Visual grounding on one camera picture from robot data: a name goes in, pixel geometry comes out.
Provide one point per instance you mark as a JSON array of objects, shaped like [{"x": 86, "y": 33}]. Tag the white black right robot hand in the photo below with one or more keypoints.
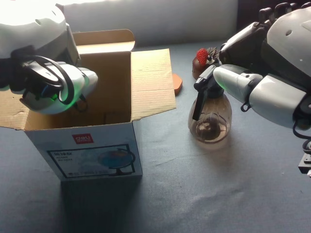
[{"x": 284, "y": 48}]

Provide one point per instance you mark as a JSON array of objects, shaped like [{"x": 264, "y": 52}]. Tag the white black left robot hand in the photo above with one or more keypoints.
[{"x": 31, "y": 26}]

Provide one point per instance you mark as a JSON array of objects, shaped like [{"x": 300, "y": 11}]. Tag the brown translucent spray bottle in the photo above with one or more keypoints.
[{"x": 209, "y": 126}]

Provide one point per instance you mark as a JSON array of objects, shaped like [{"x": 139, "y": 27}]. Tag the open cardboard box globe print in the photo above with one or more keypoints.
[{"x": 97, "y": 136}]

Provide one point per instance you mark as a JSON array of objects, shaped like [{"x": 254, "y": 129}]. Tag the chocolate cake toy with strawberry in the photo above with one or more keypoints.
[{"x": 198, "y": 68}]

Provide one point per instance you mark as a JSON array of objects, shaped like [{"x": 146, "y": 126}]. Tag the orange hexagon block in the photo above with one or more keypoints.
[{"x": 177, "y": 83}]

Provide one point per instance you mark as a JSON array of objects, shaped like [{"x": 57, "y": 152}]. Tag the grey table cloth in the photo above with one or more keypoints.
[{"x": 218, "y": 182}]

